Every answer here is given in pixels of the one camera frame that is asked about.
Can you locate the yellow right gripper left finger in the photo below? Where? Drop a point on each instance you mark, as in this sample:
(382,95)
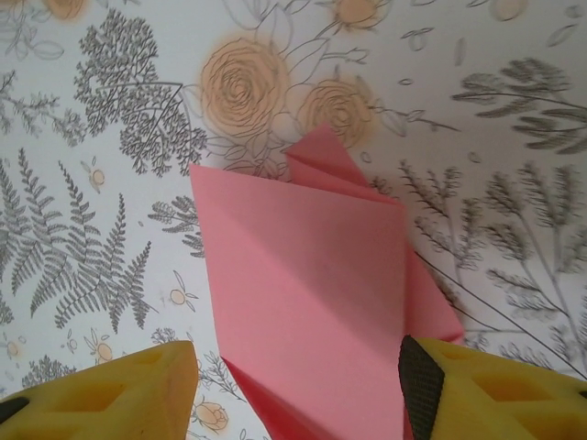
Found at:
(91,403)

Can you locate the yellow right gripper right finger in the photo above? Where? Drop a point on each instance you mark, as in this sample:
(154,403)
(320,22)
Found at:
(504,403)

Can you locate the pink paper sheet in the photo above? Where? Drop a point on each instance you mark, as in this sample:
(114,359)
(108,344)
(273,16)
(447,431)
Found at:
(312,275)

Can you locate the floral patterned table cover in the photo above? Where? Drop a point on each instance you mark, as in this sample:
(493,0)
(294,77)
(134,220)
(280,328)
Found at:
(91,183)

